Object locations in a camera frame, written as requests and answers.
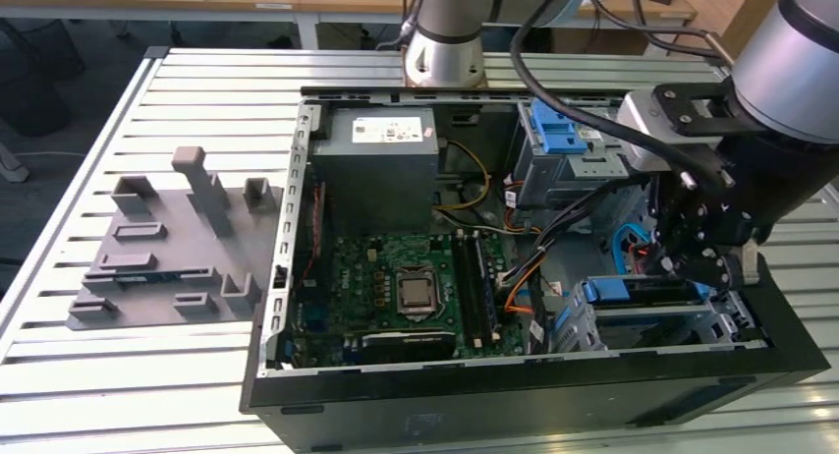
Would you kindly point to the hard disk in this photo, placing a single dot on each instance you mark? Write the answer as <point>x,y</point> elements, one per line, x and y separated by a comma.
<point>605,289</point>

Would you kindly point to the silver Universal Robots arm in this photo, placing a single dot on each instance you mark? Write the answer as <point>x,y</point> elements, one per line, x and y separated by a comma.
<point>799,46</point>

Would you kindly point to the grey metal disk bay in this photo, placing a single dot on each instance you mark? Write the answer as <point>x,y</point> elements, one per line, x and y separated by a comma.
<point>655,319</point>

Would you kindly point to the grey metal drive cage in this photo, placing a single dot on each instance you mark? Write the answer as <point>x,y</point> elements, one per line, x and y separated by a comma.
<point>544,179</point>

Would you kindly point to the blue plastic drive latch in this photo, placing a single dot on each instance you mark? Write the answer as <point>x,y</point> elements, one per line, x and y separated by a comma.
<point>551,137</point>

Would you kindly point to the wooden cabinet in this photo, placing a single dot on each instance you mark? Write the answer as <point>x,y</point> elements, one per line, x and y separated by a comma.
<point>753,12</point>

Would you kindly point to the RAM stick in slot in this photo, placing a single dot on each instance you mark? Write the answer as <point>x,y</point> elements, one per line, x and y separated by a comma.
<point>488,297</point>

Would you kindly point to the CPU socket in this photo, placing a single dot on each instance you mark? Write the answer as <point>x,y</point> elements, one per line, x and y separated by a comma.
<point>419,271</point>

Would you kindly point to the silver CPU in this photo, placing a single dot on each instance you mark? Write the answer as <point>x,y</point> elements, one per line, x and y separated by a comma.
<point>416,294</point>

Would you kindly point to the grey power supply unit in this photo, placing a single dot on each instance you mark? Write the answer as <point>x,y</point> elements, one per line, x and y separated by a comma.
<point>373,188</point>

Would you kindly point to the green motherboard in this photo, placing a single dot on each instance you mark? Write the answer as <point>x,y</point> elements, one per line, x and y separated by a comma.
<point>366,277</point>

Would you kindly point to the black graphics card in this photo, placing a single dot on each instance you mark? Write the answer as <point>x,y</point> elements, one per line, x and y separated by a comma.
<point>405,348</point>

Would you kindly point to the black PC case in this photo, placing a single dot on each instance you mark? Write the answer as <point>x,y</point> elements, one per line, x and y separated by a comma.
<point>459,414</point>

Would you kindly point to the grey parts rack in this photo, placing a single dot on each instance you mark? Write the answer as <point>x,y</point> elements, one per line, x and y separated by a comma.
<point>176,247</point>

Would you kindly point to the RAM stick on rack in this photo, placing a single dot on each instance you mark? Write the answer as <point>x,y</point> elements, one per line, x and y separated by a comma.
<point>146,278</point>

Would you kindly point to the wooden desk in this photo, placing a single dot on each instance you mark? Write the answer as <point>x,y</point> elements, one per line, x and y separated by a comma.
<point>164,7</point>

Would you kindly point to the black office chair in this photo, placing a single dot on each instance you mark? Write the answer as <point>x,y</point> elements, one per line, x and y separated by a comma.
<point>38,80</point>

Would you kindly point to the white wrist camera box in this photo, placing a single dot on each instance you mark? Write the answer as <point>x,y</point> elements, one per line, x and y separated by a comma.
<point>639,125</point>

